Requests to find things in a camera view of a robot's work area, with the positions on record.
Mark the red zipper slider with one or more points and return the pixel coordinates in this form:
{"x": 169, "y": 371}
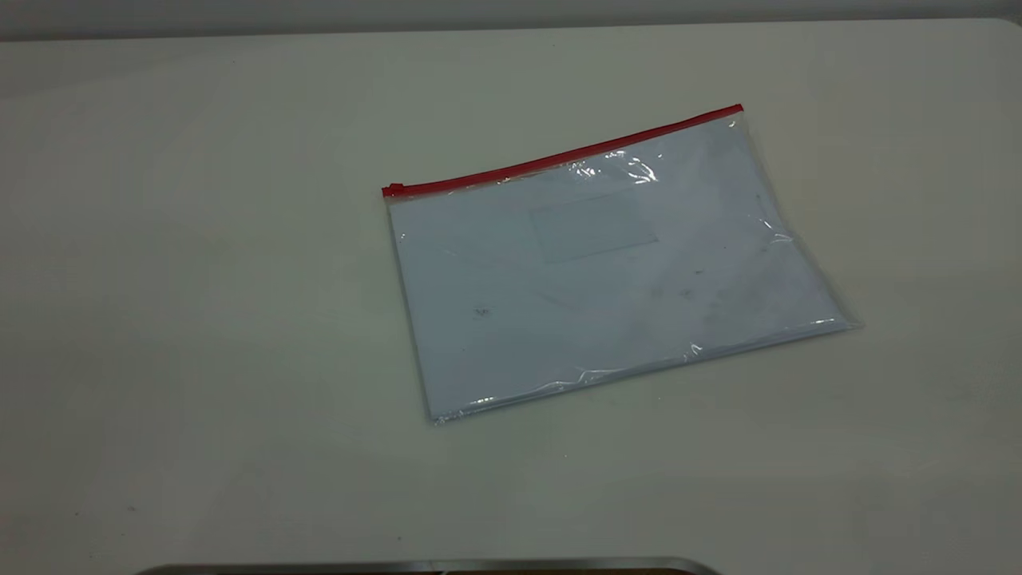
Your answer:
{"x": 393, "y": 189}

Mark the silver metal frame edge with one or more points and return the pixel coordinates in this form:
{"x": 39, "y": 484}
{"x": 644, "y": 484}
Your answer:
{"x": 431, "y": 568}

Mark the transparent zip bag red zipper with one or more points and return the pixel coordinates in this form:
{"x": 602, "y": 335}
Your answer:
{"x": 607, "y": 279}

